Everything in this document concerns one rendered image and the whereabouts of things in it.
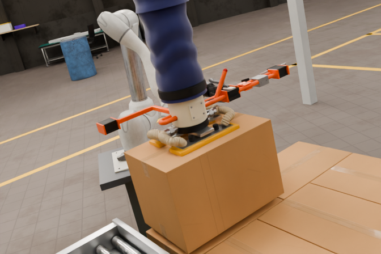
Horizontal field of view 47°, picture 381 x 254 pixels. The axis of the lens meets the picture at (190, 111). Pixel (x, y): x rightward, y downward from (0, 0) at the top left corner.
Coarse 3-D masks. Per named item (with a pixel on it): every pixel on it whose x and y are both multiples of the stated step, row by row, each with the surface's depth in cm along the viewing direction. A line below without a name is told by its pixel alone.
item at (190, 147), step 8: (216, 128) 200; (224, 128) 201; (232, 128) 201; (192, 136) 193; (208, 136) 196; (216, 136) 196; (192, 144) 191; (200, 144) 192; (176, 152) 189; (184, 152) 187
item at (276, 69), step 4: (272, 68) 232; (276, 68) 230; (280, 68) 228; (284, 68) 230; (288, 68) 230; (268, 72) 232; (272, 72) 230; (276, 72) 227; (280, 72) 229; (284, 72) 231; (288, 72) 231; (276, 76) 228; (280, 76) 229; (284, 76) 230
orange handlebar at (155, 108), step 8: (240, 88) 216; (248, 88) 219; (224, 96) 210; (208, 104) 206; (136, 112) 217; (144, 112) 219; (168, 112) 208; (120, 120) 212; (160, 120) 196; (168, 120) 195
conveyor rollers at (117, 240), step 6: (114, 240) 218; (120, 240) 216; (102, 246) 215; (120, 246) 212; (126, 246) 210; (96, 252) 214; (102, 252) 210; (108, 252) 208; (126, 252) 207; (132, 252) 204; (138, 252) 203
